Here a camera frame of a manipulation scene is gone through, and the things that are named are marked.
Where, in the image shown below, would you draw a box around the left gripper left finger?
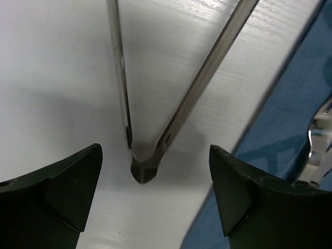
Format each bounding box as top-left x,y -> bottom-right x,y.
1,144 -> 103,248

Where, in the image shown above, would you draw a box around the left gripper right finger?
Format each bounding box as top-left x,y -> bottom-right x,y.
209,145 -> 331,248

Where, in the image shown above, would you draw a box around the metal tongs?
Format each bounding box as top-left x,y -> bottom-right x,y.
106,1 -> 258,184

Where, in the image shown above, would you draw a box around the blue letter placemat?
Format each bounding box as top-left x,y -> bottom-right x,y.
182,1 -> 331,248

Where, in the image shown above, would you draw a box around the fork with patterned handle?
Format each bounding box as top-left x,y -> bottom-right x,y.
307,103 -> 332,187

